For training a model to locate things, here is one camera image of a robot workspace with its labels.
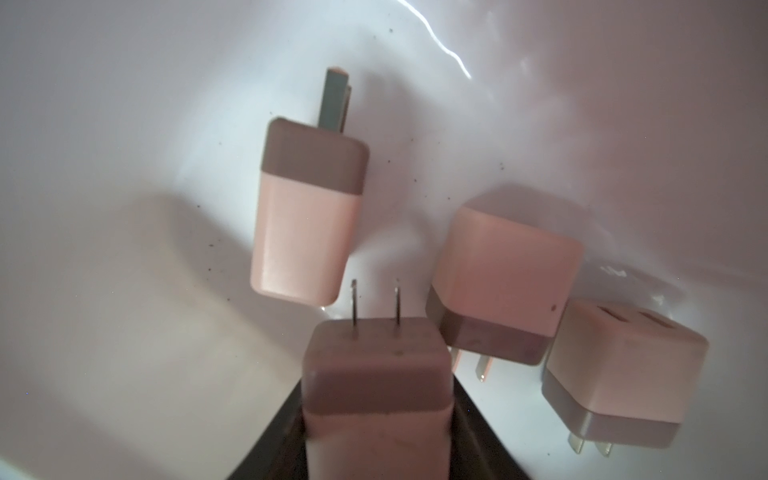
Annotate pink plug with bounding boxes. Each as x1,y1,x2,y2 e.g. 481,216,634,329
542,299,709,456
250,67,370,307
425,205,584,381
301,285,454,479

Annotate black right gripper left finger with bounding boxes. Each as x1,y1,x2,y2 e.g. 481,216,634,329
228,383,308,480

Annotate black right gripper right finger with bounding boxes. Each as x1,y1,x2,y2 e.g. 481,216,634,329
449,376,531,480

